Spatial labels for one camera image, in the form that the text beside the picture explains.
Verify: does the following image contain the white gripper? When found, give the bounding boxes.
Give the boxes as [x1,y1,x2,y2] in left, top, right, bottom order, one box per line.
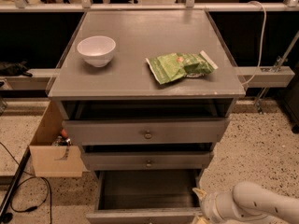
[192,188,223,224]

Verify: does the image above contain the grey bottom drawer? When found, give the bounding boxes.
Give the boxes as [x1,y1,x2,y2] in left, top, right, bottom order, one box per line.
[86,170,201,224]

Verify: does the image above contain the grey drawer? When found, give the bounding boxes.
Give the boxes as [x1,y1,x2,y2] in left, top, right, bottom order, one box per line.
[61,100,231,147]
[81,144,213,171]
[86,170,201,224]

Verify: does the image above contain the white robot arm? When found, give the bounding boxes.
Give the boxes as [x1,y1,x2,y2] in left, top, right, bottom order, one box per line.
[192,181,299,224]

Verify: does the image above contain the grey top drawer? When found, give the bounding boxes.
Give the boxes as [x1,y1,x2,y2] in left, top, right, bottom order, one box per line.
[61,100,231,147]

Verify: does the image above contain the grey middle drawer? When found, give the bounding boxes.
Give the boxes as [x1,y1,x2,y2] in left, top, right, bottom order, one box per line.
[81,144,213,171]

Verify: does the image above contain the grey wooden drawer cabinet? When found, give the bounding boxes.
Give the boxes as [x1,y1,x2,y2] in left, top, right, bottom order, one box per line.
[47,9,247,173]

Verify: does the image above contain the green snack bag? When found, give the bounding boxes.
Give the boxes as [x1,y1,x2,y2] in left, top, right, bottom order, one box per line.
[146,50,218,85]

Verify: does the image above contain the cardboard box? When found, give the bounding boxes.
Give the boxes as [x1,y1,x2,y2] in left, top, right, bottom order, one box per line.
[29,102,84,177]

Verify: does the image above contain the white bowl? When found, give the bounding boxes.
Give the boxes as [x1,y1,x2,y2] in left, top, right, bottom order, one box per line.
[77,35,116,67]

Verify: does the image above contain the black object on ledge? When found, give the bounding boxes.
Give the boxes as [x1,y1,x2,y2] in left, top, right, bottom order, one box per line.
[0,61,33,77]

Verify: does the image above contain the black floor cable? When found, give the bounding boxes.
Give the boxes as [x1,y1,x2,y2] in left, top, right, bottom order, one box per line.
[0,140,53,224]

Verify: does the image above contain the white hanging cable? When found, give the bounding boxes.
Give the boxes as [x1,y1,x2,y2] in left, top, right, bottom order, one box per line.
[240,0,268,87]

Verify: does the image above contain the metal railing frame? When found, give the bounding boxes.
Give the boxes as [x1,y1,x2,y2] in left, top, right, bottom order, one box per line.
[0,0,299,12]

